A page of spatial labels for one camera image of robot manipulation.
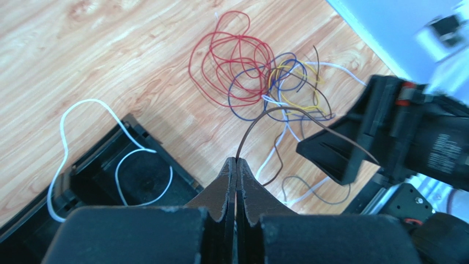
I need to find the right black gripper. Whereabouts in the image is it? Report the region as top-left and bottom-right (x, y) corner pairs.
(296, 75), (468, 190)

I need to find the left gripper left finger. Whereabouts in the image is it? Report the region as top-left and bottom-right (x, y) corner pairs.
(186, 157), (237, 263)

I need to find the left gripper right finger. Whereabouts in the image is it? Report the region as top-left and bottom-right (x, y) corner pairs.
(236, 158), (295, 263)

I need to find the brown thin wire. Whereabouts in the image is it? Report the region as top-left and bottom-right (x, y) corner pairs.
(236, 45), (380, 186)

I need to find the black six-compartment tray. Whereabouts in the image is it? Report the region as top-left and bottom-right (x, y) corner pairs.
(1, 114), (203, 263)

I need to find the yellow thin wire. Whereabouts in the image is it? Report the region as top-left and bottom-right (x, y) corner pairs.
(268, 60), (329, 114)

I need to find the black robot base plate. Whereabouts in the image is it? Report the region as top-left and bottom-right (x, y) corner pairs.
(340, 168), (469, 264)

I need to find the blue thin wire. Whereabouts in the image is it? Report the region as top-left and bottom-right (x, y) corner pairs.
(227, 52), (336, 122)

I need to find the red thin wire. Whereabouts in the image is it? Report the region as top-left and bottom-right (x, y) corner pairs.
(188, 10), (276, 108)

